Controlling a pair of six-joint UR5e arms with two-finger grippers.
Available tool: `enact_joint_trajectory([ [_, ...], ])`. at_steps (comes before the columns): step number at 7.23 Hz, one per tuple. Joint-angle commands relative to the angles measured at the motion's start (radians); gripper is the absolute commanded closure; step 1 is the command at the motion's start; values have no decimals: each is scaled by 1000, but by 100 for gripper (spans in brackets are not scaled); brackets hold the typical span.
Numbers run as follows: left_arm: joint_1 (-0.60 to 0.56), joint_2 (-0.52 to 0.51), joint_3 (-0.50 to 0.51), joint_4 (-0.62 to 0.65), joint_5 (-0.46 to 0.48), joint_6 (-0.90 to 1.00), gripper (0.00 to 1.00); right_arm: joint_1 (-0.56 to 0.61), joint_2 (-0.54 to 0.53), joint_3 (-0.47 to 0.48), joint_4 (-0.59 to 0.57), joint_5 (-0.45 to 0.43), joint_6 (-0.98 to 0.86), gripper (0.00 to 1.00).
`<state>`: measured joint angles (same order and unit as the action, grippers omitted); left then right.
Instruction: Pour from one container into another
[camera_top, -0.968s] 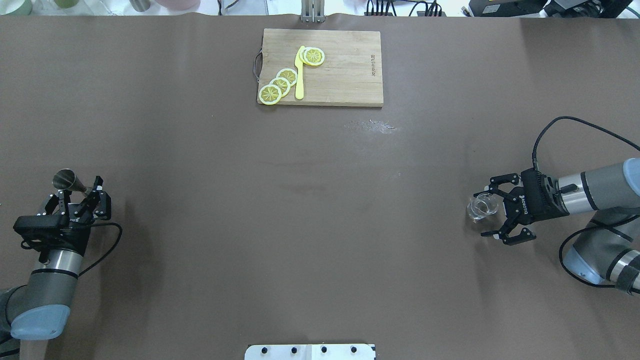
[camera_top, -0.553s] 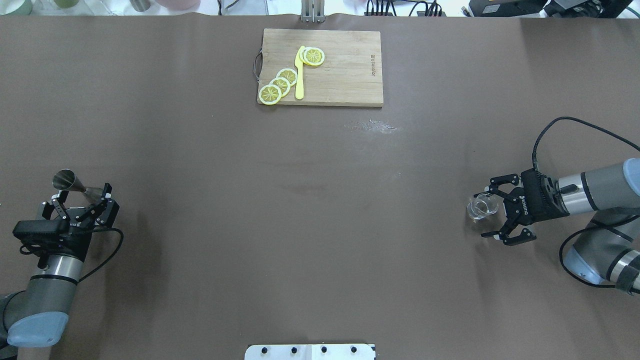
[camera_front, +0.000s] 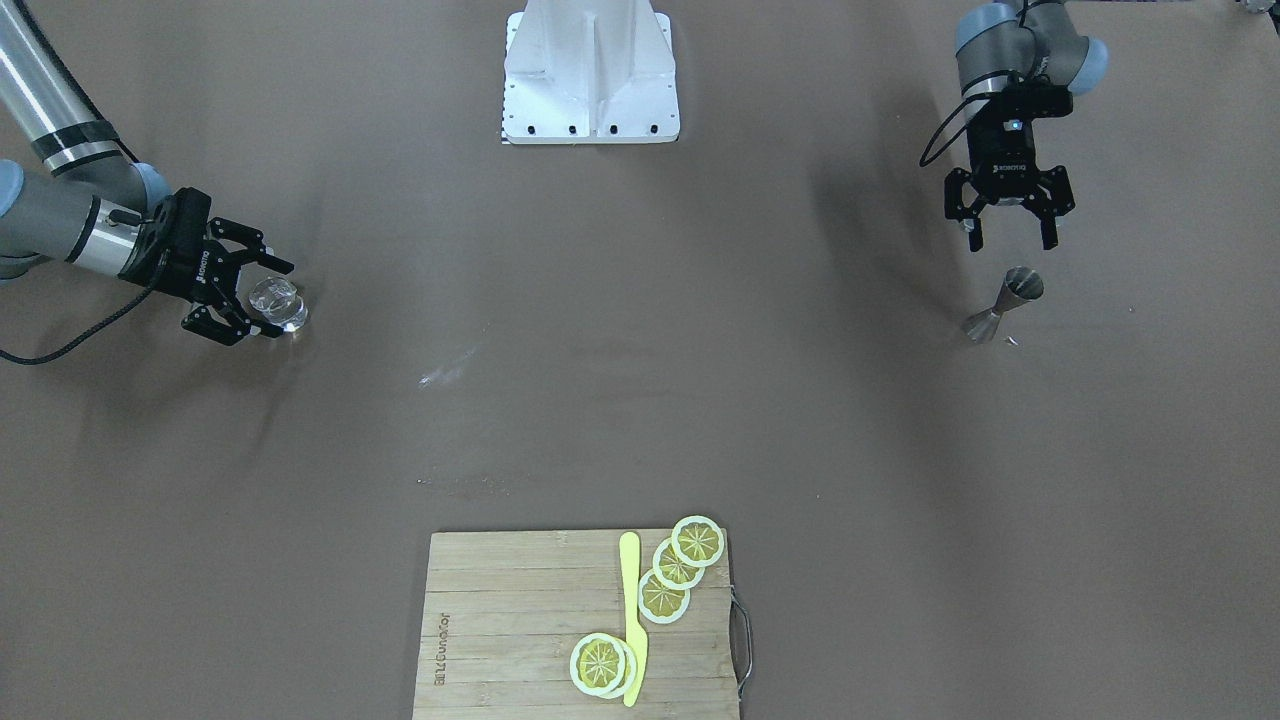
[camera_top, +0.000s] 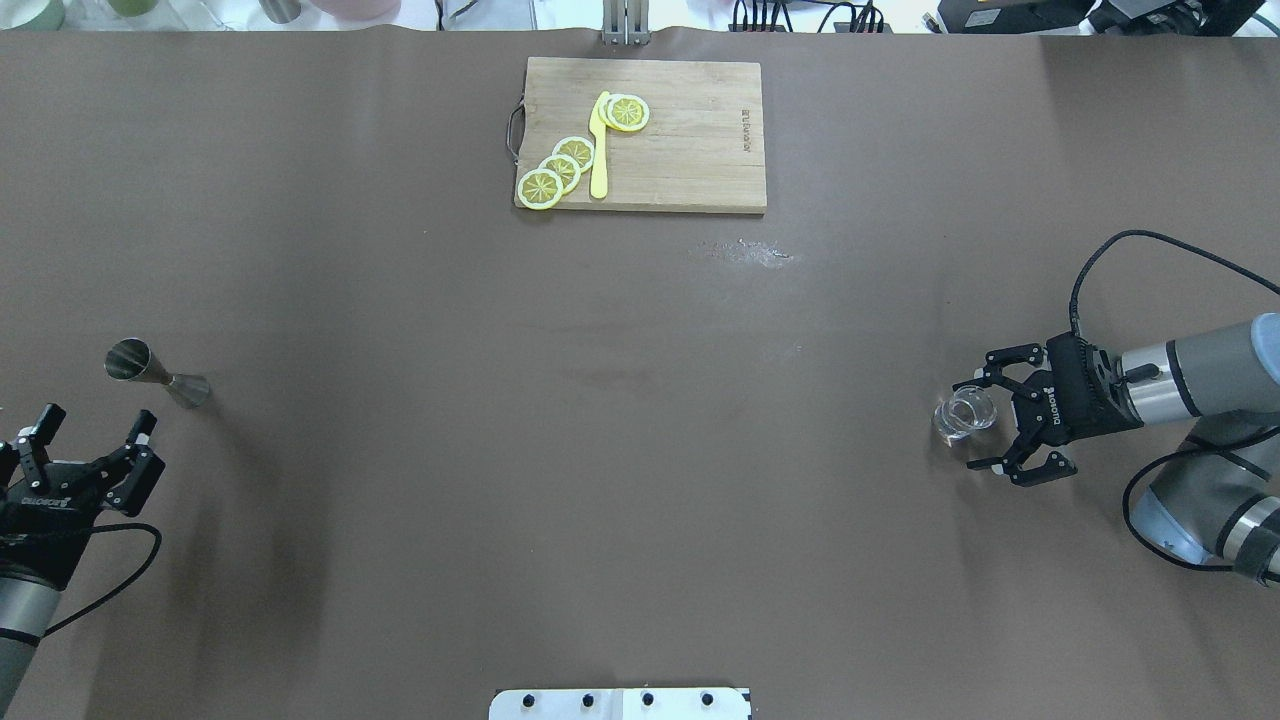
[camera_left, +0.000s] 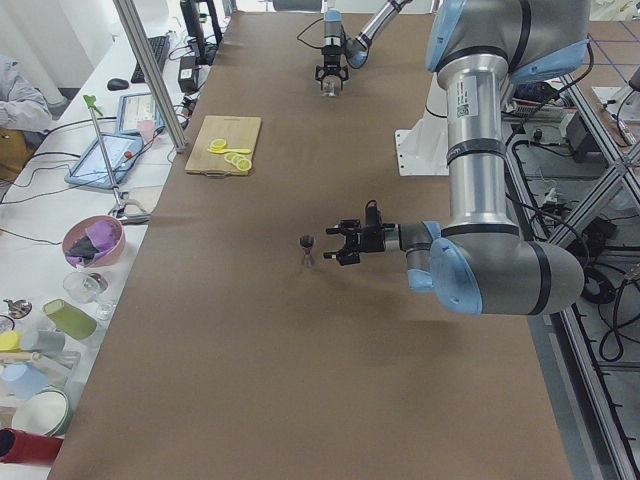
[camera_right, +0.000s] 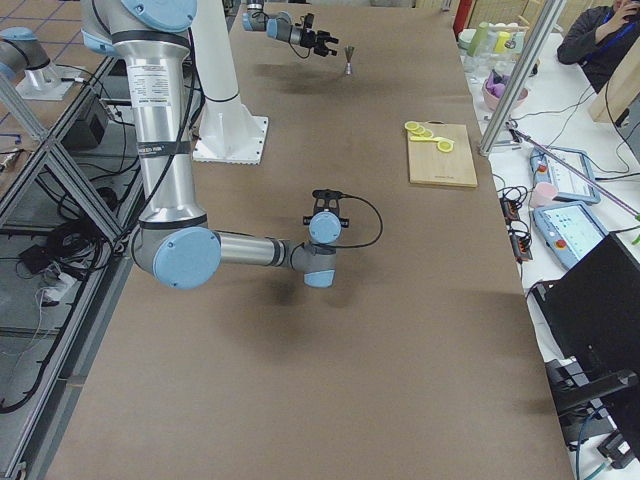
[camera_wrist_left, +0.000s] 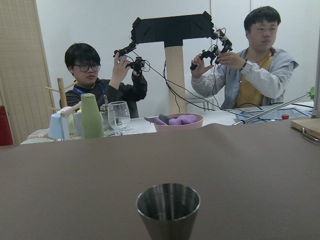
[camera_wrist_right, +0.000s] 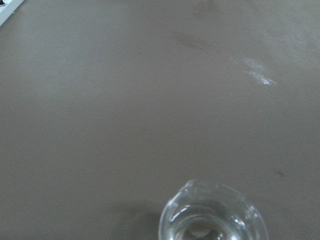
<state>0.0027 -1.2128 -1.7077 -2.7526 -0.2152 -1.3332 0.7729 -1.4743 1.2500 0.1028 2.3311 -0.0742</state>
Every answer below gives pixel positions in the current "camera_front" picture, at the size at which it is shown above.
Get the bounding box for lemon slice under top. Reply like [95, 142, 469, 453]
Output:
[602, 641, 637, 700]

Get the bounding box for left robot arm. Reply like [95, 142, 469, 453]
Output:
[943, 1, 1110, 252]

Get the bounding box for yellow plastic knife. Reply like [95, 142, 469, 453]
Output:
[618, 530, 649, 708]

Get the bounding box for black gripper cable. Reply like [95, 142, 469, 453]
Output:
[918, 65, 1021, 169]
[0, 284, 161, 366]

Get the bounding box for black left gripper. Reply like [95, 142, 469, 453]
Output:
[943, 82, 1075, 252]

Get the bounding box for lemon slice near handle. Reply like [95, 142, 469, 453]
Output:
[570, 633, 625, 698]

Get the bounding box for clear glass shaker cup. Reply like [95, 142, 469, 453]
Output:
[248, 275, 308, 333]

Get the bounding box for bamboo cutting board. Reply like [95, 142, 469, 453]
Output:
[412, 529, 749, 719]

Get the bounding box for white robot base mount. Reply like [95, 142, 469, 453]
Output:
[500, 1, 681, 145]

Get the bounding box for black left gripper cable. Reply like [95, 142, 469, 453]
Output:
[918, 65, 1021, 169]

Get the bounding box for steel jigger measuring cup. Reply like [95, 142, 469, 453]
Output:
[963, 266, 1044, 345]

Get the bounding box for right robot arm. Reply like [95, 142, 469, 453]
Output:
[1, 1, 293, 346]

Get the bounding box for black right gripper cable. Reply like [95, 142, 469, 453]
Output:
[0, 284, 161, 366]

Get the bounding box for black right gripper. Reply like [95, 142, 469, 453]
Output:
[118, 188, 294, 346]

